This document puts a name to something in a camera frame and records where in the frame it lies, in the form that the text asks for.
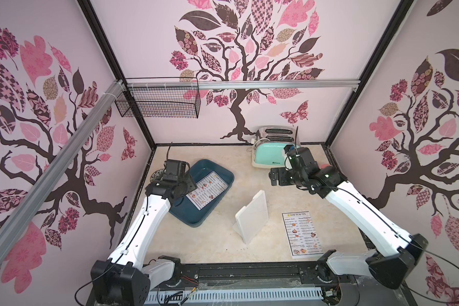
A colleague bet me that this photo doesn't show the new menu sheet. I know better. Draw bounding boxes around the new menu sheet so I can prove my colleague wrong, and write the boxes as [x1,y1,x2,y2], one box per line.
[186,171,229,210]

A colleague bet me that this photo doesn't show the clear acrylic menu holder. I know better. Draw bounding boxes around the clear acrylic menu holder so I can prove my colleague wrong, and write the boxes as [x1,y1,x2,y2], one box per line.
[233,190,269,244]

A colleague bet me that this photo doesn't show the old menu sheet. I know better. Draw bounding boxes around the old menu sheet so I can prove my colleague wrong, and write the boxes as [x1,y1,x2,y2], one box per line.
[282,211,324,260]

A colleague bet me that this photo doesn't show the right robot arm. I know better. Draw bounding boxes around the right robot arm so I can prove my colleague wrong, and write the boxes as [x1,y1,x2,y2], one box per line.
[269,144,428,289]

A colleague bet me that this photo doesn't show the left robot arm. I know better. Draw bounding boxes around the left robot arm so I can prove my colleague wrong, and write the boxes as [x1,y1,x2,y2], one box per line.
[91,159,196,305]

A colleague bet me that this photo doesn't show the small patterned bowl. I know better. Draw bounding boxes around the small patterned bowl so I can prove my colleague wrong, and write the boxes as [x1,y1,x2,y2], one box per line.
[150,169,164,184]

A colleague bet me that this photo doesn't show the mint green toaster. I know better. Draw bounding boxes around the mint green toaster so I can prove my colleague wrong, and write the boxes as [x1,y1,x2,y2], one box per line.
[251,126,299,169]

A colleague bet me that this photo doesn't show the black wire basket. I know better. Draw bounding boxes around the black wire basket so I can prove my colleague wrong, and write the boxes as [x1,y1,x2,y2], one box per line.
[116,76,201,119]

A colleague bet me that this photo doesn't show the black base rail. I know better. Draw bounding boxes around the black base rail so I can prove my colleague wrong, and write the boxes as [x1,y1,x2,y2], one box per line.
[149,261,416,305]

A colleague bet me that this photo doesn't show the aluminium rail back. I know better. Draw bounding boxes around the aluminium rail back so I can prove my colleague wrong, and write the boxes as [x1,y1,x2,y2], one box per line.
[198,79,361,90]

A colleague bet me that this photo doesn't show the aluminium rail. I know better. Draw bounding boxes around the aluminium rail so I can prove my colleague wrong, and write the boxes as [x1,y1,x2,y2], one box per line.
[0,80,126,265]
[198,79,361,90]

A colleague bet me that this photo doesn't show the white slotted cable duct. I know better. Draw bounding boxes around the white slotted cable duct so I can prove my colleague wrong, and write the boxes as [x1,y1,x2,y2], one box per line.
[144,288,324,305]

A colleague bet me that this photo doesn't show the aluminium rail left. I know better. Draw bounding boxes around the aluminium rail left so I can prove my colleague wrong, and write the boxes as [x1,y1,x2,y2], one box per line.
[0,80,126,265]

